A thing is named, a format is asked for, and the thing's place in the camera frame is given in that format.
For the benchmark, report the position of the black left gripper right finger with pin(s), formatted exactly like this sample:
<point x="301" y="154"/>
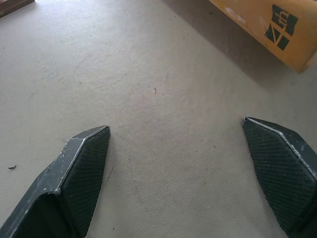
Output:
<point x="284" y="173"/>

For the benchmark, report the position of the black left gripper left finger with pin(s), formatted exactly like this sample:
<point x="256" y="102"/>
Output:
<point x="62" y="188"/>

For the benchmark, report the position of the yellow box with black logo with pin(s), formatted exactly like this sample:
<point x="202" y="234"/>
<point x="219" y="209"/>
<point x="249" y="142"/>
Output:
<point x="270" y="27"/>

